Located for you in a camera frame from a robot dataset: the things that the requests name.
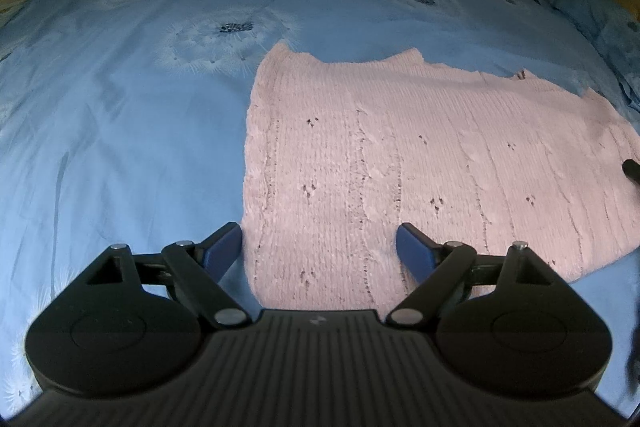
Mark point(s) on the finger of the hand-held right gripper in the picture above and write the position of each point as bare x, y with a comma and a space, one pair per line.
632, 169

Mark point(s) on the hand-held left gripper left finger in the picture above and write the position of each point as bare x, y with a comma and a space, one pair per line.
224, 249

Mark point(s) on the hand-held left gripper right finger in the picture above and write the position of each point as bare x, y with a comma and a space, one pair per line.
415, 249

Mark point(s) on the pink knitted sweater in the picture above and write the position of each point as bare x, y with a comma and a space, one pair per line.
400, 147

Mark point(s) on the blue pillow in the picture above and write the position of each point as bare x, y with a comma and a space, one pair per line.
600, 27

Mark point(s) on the blue floral bedsheet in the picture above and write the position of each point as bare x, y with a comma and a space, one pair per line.
125, 117

